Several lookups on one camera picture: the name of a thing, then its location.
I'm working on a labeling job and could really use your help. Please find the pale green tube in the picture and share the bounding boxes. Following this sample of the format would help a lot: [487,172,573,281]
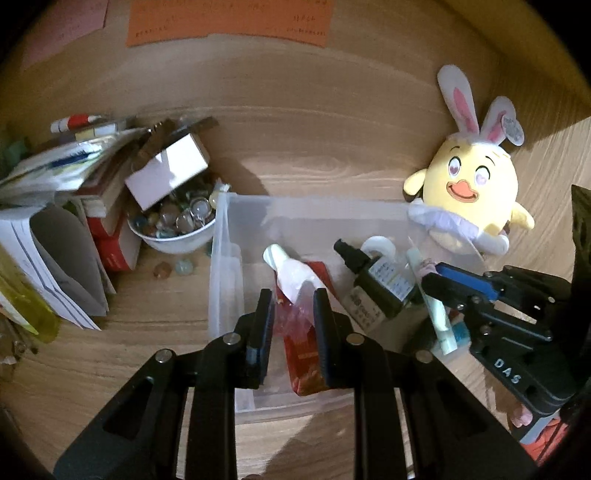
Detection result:
[406,247,458,355]

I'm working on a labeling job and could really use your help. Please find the dark green spray bottle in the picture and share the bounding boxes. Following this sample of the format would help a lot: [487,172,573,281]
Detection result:
[334,239,417,332]

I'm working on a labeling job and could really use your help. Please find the white tape roll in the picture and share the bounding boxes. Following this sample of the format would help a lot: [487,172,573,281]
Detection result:
[361,236,397,260]

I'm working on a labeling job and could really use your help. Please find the red tea packet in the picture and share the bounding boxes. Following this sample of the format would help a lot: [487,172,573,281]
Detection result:
[273,280,329,397]

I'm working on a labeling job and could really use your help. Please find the yellow chick plush toy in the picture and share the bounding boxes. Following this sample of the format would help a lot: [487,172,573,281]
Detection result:
[403,64,535,256]

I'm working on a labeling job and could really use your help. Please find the clear plastic storage bin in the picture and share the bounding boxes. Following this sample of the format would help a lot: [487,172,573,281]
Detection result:
[208,193,485,423]

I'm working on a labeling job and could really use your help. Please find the white folded paper box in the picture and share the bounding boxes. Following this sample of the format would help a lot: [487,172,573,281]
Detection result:
[1,205,115,331]

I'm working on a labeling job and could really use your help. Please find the white bowl of beads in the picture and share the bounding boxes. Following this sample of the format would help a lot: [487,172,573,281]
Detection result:
[127,181,229,255]

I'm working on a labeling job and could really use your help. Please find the stack of books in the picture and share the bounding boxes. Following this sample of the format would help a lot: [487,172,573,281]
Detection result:
[0,117,153,273]

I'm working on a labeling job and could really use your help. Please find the small white cardboard box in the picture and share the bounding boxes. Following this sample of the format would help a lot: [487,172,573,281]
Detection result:
[125,116,218,211]

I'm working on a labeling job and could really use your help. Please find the orange sticky note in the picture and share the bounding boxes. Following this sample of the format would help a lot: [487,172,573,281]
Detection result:
[126,0,334,47]

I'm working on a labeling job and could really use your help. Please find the red white marker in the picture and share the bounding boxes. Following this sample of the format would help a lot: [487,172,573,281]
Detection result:
[50,114,107,134]

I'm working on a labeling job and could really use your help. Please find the pink sticky note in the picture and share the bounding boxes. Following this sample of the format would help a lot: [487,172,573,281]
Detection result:
[21,0,109,70]

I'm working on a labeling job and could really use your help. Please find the pink paw keychain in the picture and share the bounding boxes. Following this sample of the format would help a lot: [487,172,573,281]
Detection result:
[508,403,533,429]

